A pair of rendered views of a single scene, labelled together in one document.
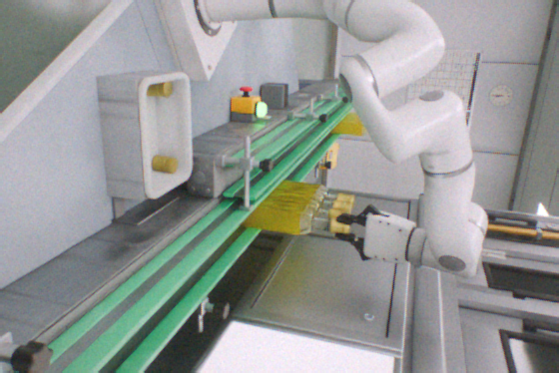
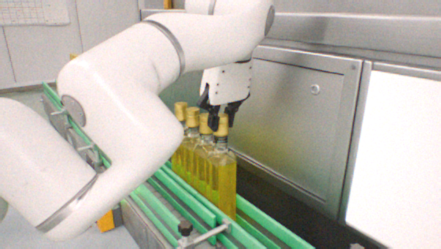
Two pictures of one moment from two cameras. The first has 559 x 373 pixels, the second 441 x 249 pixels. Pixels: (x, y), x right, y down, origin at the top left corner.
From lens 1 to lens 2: 0.48 m
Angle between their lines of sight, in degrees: 18
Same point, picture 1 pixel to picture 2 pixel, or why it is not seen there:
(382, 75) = (60, 191)
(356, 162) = not seen: hidden behind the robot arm
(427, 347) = (348, 32)
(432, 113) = (105, 109)
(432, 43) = not seen: outside the picture
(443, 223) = (238, 44)
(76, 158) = not seen: outside the picture
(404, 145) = (164, 139)
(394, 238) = (231, 75)
